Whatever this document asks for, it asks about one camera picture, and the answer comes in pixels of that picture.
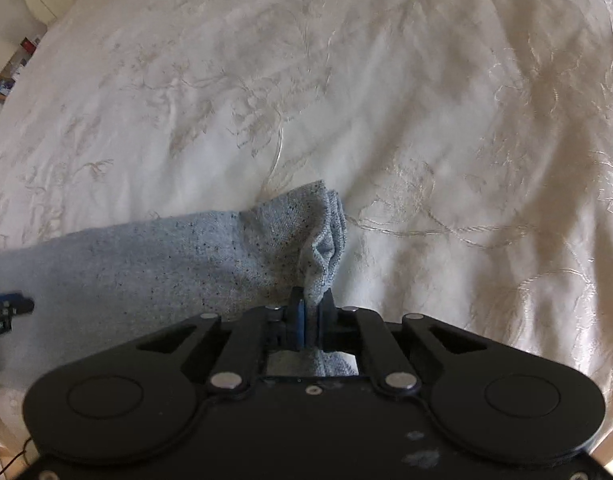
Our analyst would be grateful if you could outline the light blue speckled pants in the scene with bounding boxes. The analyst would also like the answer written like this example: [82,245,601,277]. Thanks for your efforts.
[0,182,347,389]

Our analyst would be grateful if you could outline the left cream nightstand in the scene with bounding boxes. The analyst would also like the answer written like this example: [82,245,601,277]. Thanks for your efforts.
[0,38,33,81]

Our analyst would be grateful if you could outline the white embroidered bedspread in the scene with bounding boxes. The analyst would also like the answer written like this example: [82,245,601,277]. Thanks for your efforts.
[0,0,613,430]

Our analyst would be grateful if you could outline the red box on nightstand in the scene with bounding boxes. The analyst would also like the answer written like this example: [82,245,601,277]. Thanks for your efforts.
[20,37,37,55]

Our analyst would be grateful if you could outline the black cable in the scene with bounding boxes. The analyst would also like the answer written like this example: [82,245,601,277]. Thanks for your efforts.
[0,435,38,476]

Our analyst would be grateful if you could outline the wooden picture frame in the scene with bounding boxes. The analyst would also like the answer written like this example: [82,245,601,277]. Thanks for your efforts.
[0,78,16,102]

